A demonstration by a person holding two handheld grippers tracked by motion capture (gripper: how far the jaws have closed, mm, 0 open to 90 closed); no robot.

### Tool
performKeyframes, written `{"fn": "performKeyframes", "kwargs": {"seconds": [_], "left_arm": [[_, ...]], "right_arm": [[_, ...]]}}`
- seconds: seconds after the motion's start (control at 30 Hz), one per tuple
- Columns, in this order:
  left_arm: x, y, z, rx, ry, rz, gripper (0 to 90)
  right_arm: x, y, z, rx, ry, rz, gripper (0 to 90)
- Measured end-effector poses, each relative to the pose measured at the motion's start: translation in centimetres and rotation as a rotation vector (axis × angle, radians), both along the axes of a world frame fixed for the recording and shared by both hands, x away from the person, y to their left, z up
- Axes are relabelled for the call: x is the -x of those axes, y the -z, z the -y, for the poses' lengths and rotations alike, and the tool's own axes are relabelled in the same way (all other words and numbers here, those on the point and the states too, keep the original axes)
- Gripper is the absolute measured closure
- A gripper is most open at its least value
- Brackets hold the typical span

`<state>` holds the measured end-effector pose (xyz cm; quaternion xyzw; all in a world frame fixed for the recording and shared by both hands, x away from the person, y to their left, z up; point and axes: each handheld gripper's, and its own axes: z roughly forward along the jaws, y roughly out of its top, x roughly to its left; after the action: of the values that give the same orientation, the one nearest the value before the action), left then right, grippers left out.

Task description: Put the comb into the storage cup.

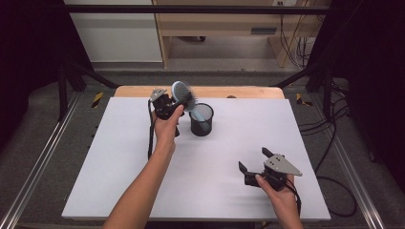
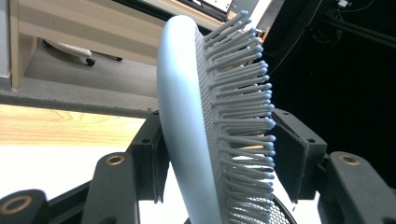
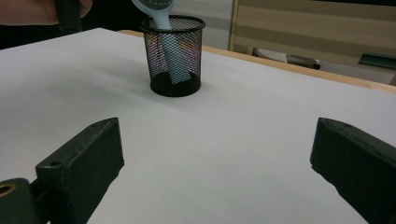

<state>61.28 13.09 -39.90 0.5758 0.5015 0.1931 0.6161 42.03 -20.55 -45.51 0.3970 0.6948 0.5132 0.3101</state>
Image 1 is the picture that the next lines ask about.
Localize black mesh pen cup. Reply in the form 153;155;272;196
188;102;215;137

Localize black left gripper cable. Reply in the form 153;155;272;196
146;98;158;161

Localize person's left hand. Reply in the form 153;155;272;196
152;104;185;151

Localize wooden desk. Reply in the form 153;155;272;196
152;0;332;69

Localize black metal stand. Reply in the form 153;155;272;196
269;59;336;122
56;59;119;122

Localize light blue hairbrush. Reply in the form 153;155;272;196
170;80;206;123

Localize person's right hand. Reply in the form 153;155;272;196
254;174;301;218

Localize hanging black wall cables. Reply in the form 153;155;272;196
277;12;320;70

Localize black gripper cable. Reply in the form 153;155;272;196
286;176;358;219
146;98;158;161

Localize yellow black tape marker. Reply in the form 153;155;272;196
294;92;313;108
91;91;105;110

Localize black curtain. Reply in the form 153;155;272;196
0;0;94;147
307;0;405;195

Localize white table board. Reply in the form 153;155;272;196
61;96;332;222

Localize black floor cables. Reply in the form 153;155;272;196
298;79;352;161

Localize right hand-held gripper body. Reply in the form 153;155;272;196
244;154;303;192

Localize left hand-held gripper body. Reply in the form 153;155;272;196
149;88;180;121

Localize white cabinet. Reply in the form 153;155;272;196
62;0;163;63

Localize aluminium rail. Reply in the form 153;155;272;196
0;92;81;229
329;136;387;229

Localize black horizontal frame bar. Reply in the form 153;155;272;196
62;4;332;15

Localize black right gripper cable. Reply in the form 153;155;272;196
286;176;358;219

